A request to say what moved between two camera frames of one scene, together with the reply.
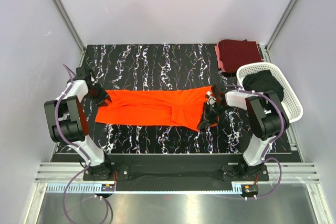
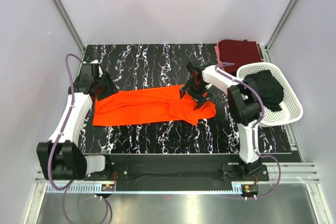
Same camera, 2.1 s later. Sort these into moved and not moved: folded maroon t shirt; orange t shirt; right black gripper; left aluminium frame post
Moved: right black gripper
Not moved: folded maroon t shirt; left aluminium frame post; orange t shirt
